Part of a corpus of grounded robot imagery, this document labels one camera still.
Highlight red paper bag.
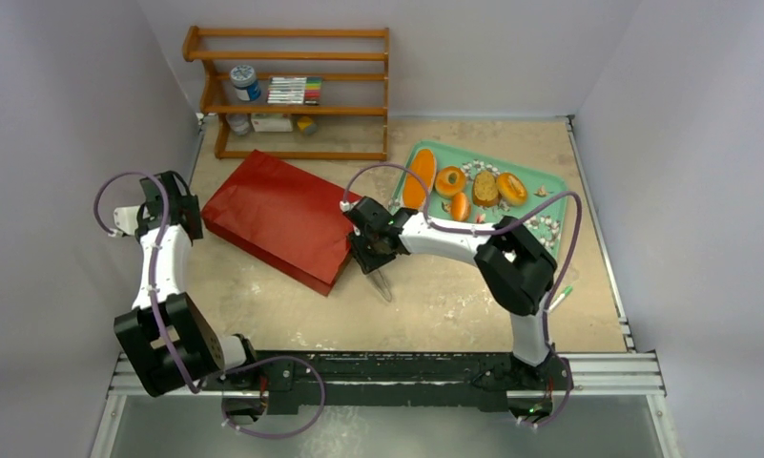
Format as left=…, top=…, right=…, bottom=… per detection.
left=201, top=151, right=353, bottom=296

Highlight small clear jar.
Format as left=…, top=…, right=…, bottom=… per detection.
left=225, top=114, right=252, bottom=136

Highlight green white pen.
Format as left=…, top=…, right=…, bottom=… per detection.
left=547, top=285, right=573, bottom=313

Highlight fake brown bread slice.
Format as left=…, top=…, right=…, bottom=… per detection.
left=471, top=170, right=500, bottom=208

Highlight wooden shelf rack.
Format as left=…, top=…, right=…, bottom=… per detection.
left=182, top=26, right=390, bottom=161

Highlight fake small sesame roll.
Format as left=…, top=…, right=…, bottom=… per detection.
left=449, top=193, right=471, bottom=222

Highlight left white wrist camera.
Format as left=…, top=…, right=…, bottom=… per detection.
left=113, top=206, right=139, bottom=238

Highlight blue lidded jar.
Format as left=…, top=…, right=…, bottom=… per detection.
left=229, top=65, right=261, bottom=102

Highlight white small box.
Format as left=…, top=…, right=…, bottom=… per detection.
left=250, top=113, right=294, bottom=133

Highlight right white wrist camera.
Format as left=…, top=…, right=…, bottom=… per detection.
left=340, top=200, right=354, bottom=213

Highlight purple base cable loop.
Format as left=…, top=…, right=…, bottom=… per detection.
left=221, top=355, right=327, bottom=442

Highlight pack of coloured markers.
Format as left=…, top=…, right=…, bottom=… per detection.
left=267, top=76, right=323, bottom=106

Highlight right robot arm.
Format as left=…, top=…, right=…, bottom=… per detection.
left=340, top=197, right=557, bottom=388

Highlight fake golden bagel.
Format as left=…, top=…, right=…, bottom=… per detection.
left=496, top=172, right=529, bottom=206

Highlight yellow green cube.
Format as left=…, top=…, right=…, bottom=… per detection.
left=296, top=115, right=319, bottom=135

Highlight fake orange doughnut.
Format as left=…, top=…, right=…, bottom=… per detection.
left=434, top=166, right=467, bottom=199

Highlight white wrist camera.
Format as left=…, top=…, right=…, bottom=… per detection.
left=113, top=206, right=139, bottom=238
left=340, top=200, right=354, bottom=213

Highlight green floral tray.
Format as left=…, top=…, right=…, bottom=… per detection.
left=386, top=139, right=569, bottom=261

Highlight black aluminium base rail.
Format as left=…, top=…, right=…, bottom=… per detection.
left=106, top=349, right=667, bottom=419

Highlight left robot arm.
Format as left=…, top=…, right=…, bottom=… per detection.
left=109, top=171, right=261, bottom=397

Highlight black metal tongs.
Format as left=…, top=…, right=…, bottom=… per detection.
left=367, top=270, right=393, bottom=302

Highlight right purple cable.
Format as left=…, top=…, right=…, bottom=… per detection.
left=341, top=162, right=584, bottom=431

